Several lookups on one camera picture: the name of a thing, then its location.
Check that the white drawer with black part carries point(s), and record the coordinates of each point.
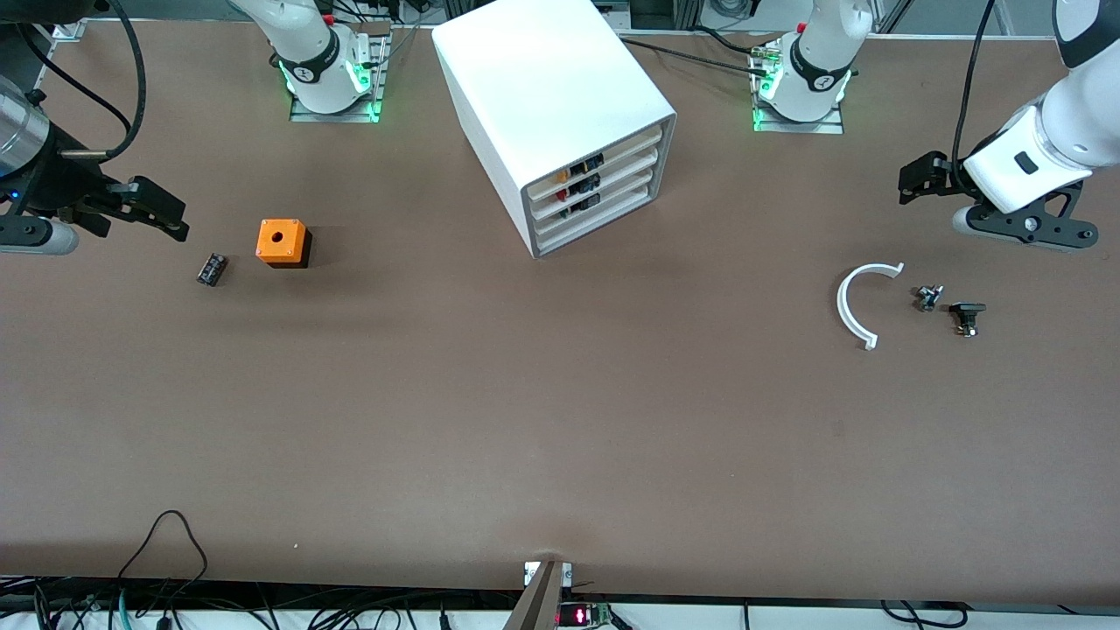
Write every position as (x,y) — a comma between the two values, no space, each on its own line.
(632,185)

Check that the white empty-looking drawer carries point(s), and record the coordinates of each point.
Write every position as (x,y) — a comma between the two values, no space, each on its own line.
(626,206)

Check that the white drawer with button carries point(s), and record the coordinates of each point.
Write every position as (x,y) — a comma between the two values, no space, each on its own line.
(630,145)

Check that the blue black small component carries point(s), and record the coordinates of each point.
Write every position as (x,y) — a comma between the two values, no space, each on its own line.
(591,164)

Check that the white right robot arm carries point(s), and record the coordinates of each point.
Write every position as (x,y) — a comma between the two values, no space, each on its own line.
(315,44)

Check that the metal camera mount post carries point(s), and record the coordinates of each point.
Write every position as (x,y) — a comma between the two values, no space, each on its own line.
(538,599)

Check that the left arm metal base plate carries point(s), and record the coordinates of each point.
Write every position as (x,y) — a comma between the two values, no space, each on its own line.
(801,127)

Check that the white drawer cabinet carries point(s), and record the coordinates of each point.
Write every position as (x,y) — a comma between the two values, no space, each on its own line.
(542,79)

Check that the board with red LED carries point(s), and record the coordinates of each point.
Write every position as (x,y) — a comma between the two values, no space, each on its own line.
(584,615)

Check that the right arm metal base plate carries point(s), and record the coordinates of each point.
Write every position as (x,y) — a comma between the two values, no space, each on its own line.
(337,114)

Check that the small black switch part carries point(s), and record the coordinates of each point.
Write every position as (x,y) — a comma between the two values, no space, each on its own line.
(966,314)

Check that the white drawer with red part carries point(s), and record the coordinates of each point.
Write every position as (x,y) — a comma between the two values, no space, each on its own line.
(632,166)

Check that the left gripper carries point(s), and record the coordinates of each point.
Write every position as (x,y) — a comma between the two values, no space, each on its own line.
(947,174)

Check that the small black terminal block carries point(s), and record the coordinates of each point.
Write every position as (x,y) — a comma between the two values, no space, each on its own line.
(212,269)

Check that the aluminium frame corner profile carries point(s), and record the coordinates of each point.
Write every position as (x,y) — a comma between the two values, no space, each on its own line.
(68,30)

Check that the orange box with hole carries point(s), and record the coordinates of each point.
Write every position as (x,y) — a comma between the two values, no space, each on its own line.
(282,240)

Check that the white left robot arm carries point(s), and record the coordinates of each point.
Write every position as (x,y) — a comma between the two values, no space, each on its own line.
(822,52)

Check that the white curved plastic arc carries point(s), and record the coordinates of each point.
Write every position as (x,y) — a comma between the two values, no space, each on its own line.
(845,306)

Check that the small metal switch part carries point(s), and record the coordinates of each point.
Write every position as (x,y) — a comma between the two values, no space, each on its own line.
(928,297)

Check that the red black small component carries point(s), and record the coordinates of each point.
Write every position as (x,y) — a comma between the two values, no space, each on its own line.
(584,185)

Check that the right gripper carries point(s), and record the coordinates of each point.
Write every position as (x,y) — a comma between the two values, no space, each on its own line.
(54,179)

